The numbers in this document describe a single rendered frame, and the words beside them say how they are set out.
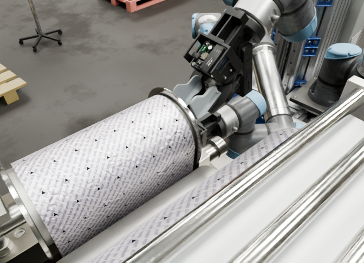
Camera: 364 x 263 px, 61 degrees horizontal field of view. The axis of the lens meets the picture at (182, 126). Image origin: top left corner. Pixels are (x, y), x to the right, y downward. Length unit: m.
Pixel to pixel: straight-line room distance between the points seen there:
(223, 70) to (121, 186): 0.25
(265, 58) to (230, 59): 0.52
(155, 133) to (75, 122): 2.14
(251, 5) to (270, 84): 0.44
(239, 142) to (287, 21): 0.33
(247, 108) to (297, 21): 0.23
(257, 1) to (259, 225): 0.42
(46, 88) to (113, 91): 0.61
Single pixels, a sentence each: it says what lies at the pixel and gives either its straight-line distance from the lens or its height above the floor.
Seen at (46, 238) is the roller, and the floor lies 1.25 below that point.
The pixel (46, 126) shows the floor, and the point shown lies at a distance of 2.62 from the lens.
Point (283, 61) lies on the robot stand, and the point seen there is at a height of 0.86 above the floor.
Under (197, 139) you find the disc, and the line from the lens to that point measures 0.48.
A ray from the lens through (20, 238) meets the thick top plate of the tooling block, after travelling 0.73.
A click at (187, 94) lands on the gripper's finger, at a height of 1.27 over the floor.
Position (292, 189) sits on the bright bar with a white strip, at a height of 1.44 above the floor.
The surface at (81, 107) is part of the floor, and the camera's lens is 2.72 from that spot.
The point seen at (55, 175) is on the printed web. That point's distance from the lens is 0.42.
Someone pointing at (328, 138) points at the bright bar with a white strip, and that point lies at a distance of 0.27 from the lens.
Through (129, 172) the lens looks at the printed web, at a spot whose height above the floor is 1.28.
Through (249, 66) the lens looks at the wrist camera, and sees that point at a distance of 0.59.
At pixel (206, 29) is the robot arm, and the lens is 1.08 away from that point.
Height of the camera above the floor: 1.61
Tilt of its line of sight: 42 degrees down
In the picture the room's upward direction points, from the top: straight up
